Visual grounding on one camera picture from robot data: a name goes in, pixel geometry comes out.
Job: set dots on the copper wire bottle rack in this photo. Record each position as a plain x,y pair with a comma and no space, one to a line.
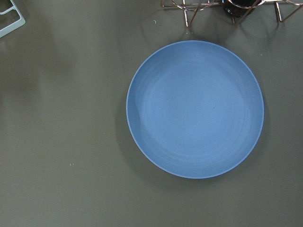
190,8

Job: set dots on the dark drink bottle front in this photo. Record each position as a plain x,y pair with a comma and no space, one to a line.
237,8

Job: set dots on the blue round plate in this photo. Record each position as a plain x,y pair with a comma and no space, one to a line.
195,109

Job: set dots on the white cup rack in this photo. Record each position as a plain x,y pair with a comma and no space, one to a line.
10,17

